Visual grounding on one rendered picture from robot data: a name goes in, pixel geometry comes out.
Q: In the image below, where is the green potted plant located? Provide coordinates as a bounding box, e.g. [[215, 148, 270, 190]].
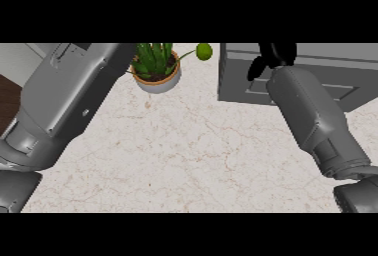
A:
[[125, 42, 214, 95]]

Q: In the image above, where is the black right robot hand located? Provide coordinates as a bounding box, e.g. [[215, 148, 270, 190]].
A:
[[245, 42, 298, 82]]

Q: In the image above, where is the grey drawer front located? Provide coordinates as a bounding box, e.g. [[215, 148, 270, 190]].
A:
[[245, 77, 361, 102]]

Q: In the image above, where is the grey drawer cabinet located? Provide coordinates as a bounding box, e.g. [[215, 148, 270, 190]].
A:
[[217, 42, 378, 113]]

